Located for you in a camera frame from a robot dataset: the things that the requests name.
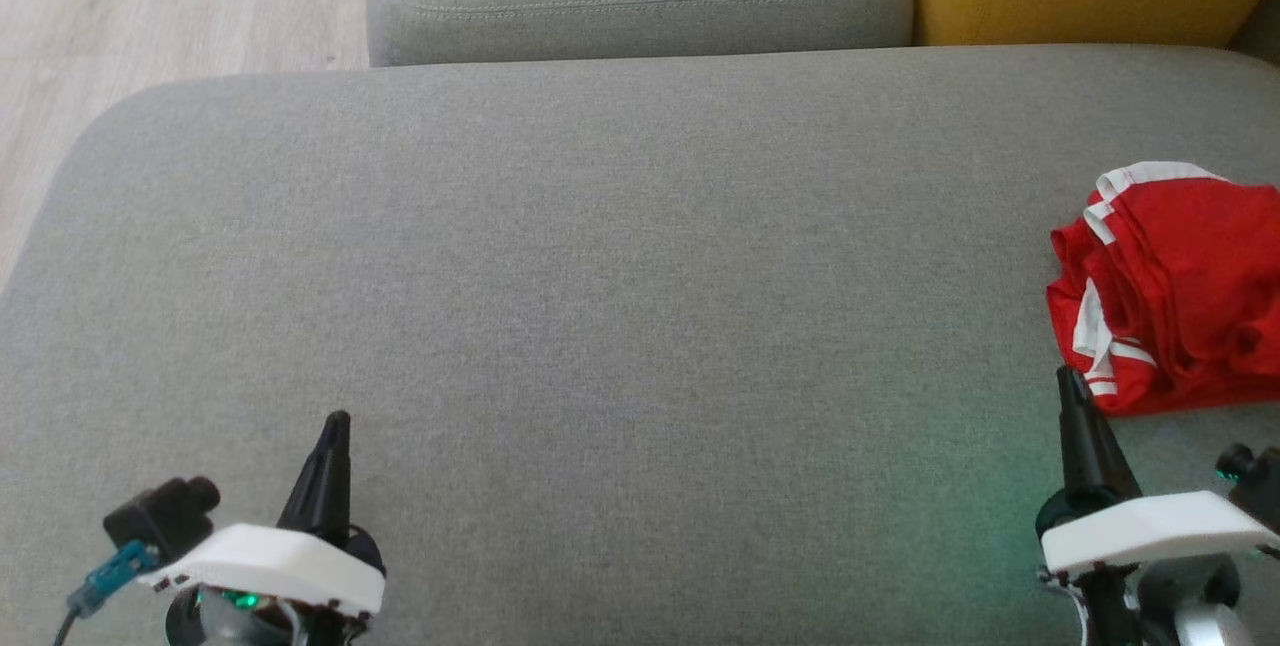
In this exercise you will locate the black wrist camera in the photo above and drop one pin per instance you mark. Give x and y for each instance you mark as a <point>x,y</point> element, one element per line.
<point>1255,481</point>
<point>160,516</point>

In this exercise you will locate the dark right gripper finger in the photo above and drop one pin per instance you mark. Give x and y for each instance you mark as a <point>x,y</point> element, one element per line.
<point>1090,446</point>

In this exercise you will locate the red shorts white side stripe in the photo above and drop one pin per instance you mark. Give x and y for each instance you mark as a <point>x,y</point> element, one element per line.
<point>1190,246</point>

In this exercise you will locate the small grey sofa corner cushion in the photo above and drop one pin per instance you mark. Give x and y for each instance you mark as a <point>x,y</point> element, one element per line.
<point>1262,31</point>

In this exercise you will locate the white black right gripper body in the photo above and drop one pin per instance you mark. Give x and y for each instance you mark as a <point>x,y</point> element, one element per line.
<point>1150,526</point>

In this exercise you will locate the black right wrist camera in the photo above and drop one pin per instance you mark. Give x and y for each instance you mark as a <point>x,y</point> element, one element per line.
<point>1255,481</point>

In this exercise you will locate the large grey sofa seat cushion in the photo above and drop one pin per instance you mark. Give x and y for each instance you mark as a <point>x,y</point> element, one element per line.
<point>620,326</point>

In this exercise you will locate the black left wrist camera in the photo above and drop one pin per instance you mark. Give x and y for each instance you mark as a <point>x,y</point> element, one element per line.
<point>160,516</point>

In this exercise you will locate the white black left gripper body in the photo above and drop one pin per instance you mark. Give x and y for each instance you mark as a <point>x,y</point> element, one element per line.
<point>270,566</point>

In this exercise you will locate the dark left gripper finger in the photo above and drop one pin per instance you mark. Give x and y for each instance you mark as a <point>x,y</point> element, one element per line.
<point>320,486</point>

